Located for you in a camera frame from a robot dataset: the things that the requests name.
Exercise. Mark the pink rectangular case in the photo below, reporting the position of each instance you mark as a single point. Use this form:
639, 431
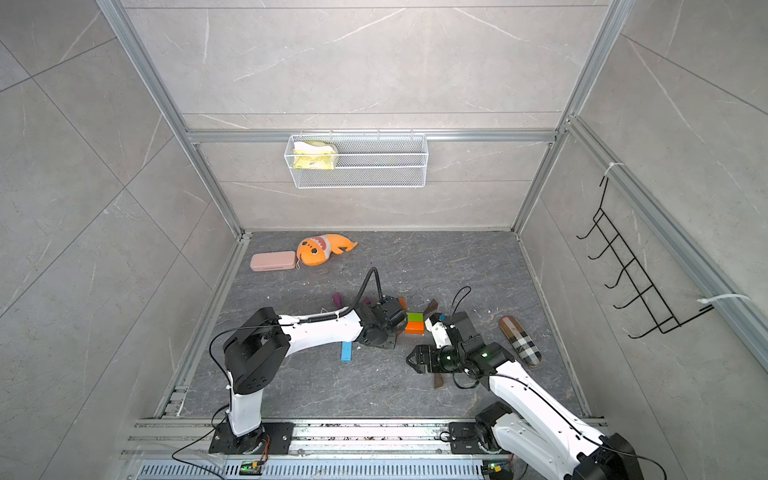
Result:
273, 261

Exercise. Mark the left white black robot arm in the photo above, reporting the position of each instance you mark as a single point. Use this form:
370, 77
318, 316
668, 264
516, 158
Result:
254, 353

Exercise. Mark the dark walnut wedge block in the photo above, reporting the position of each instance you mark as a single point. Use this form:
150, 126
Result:
431, 308

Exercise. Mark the orange fish plush toy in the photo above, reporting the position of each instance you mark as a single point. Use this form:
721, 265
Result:
316, 250

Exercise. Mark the orange rectangular block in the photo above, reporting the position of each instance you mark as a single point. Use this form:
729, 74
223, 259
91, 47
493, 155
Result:
415, 328

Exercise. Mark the black wire hook rack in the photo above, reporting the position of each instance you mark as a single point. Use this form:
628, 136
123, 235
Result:
633, 273

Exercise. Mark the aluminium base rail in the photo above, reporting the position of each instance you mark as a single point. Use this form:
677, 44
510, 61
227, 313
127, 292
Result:
178, 448

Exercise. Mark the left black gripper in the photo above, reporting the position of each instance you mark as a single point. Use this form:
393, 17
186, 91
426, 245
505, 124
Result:
392, 342

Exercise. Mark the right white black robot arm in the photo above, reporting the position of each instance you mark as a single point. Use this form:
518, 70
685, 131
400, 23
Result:
526, 420

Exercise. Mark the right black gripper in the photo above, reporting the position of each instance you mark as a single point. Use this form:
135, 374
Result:
421, 350

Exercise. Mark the yellow white cloth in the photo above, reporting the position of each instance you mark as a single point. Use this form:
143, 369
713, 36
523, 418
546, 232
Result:
313, 155

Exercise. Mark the plaid brown cylinder case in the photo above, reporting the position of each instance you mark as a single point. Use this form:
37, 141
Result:
521, 342

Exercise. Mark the white wire wall basket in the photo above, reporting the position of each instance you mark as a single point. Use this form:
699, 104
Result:
366, 160

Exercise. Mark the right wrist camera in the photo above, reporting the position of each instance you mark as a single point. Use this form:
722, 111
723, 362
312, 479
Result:
435, 326

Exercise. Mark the light blue eraser block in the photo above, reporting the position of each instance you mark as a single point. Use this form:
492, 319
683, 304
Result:
346, 352

